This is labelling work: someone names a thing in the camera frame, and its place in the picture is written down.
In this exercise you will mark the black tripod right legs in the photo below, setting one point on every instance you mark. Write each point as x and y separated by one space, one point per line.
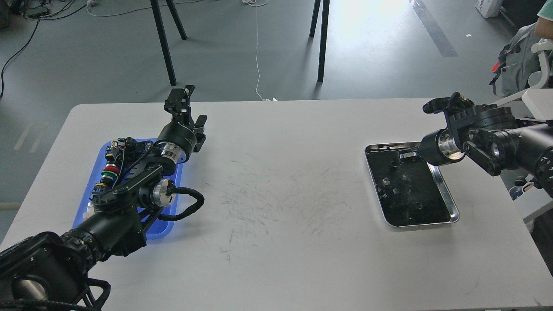
325 5

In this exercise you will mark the white side table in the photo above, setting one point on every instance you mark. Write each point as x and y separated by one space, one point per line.
536 202

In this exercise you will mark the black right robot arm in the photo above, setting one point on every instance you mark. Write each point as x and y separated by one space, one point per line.
491 137

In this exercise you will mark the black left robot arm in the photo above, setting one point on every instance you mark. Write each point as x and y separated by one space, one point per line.
49 272

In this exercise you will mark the grey backpack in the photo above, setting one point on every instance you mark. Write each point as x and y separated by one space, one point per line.
517 63

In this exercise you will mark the person sitting at right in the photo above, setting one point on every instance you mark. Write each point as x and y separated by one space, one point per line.
544 25

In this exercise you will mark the black tripod left legs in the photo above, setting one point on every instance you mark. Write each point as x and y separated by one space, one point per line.
155 7

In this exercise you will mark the white office chair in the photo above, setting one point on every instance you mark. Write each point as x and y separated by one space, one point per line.
540 49

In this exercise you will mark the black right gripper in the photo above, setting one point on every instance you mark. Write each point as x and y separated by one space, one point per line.
437 148

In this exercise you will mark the white box on floor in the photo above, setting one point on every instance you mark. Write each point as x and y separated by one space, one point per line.
488 8

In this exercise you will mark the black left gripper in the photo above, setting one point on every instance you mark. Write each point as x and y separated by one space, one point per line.
177 141

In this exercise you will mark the black tripod legs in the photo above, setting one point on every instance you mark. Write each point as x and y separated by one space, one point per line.
155 7
325 5

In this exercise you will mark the black selector switch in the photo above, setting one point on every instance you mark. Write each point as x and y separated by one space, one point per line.
126 150

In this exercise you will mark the red push button switch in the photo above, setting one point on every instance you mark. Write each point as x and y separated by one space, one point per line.
112 168

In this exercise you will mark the green push button switch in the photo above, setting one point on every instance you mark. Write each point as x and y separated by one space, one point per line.
109 175

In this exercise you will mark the silver metal tray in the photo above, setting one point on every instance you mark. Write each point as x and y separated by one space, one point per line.
413 196

